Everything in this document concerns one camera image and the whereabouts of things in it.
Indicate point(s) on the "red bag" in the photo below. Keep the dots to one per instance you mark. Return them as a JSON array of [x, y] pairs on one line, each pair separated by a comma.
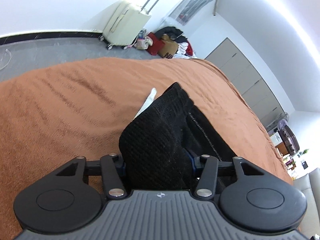
[[156, 46]]

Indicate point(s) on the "grey wardrobe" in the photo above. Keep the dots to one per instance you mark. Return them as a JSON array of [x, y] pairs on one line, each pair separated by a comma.
[[249, 83]]

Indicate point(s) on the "small patterned bag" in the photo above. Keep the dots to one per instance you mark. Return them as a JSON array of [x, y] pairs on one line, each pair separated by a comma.
[[143, 41]]

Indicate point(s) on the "cream suitcase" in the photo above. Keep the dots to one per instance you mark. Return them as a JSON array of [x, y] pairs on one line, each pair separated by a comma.
[[125, 24]]

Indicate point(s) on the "brown cardboard box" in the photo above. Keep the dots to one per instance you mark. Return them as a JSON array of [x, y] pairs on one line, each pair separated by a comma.
[[169, 49]]

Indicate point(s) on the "pile of clothes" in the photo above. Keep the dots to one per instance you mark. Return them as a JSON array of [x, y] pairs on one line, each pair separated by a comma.
[[185, 50]]

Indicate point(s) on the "standing fan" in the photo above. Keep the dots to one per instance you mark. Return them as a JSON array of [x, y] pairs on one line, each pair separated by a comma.
[[282, 120]]

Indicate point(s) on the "cluttered shelf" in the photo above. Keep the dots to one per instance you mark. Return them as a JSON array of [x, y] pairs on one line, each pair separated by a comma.
[[288, 148]]

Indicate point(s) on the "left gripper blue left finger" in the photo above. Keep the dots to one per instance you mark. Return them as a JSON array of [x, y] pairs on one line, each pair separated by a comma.
[[103, 165]]

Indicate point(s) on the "grey sofa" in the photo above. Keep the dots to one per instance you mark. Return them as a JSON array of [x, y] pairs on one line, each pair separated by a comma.
[[309, 184]]

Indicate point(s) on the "orange bed blanket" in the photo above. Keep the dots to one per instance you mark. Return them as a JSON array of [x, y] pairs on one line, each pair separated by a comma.
[[52, 115]]

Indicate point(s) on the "wall poster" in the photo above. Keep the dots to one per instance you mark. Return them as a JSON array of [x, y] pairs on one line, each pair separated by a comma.
[[187, 9]]

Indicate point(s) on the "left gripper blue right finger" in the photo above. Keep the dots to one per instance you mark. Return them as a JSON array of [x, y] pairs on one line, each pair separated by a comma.
[[210, 165]]

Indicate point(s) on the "black pants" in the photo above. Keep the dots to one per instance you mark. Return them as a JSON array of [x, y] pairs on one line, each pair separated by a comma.
[[158, 146]]

